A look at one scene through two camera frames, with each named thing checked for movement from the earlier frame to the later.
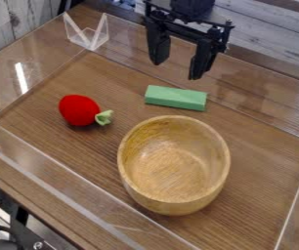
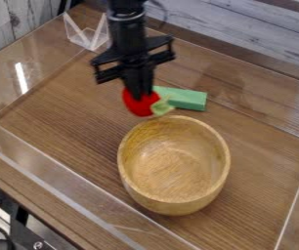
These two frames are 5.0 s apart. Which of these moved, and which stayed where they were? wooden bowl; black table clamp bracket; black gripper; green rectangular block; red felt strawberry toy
Moved: red felt strawberry toy; black gripper
Stayed: wooden bowl; black table clamp bracket; green rectangular block
